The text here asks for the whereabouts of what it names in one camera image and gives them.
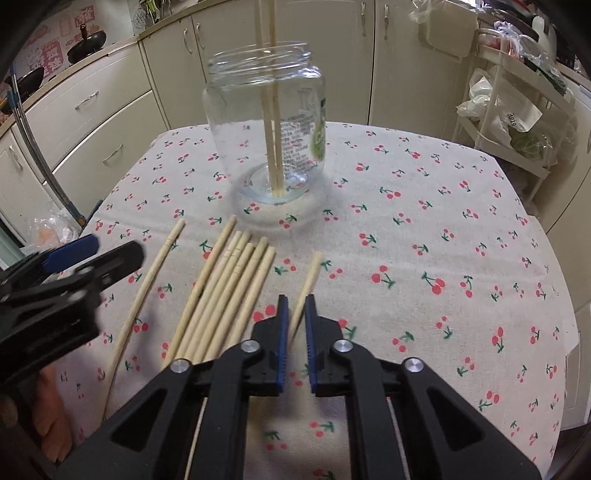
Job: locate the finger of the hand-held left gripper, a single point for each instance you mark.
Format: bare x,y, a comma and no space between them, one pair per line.
117,265
74,251

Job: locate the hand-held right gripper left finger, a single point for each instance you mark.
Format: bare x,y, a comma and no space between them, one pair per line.
278,350

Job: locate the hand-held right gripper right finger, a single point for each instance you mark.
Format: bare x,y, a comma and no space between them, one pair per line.
313,350

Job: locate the light wooden chopstick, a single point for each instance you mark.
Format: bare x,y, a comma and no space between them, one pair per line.
268,138
147,286
277,138
310,277

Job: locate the row of wooden chopsticks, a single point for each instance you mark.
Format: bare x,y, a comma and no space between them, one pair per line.
221,295

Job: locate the clear glass jar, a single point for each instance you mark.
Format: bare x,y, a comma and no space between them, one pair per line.
231,115

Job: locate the crumpled clear plastic bag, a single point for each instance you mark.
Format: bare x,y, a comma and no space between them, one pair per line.
53,228

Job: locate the mop pole with blue clip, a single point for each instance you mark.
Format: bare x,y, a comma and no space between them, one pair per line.
37,138

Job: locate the cream kitchen base cabinets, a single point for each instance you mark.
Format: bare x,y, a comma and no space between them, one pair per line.
115,120

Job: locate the cherry print tablecloth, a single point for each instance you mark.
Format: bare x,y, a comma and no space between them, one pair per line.
415,230

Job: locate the black cooking pot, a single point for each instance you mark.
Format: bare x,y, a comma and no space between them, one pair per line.
25,78

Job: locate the black wok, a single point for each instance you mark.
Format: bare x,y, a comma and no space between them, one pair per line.
90,46

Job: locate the metal dish rack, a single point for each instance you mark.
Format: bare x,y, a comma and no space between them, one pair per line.
150,11

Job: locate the white plastic bag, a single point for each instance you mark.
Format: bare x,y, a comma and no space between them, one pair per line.
489,99

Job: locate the white tiered storage cart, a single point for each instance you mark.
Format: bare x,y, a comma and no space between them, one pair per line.
496,83

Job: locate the hanging bin with plastic bag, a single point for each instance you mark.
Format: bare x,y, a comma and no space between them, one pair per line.
445,27

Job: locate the clear bags of produce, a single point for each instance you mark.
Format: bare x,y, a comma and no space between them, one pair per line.
521,46

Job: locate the white thermos jug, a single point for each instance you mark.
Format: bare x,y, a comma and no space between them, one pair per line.
545,32

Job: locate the pink wall stickers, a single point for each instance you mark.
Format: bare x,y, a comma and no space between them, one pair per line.
46,50

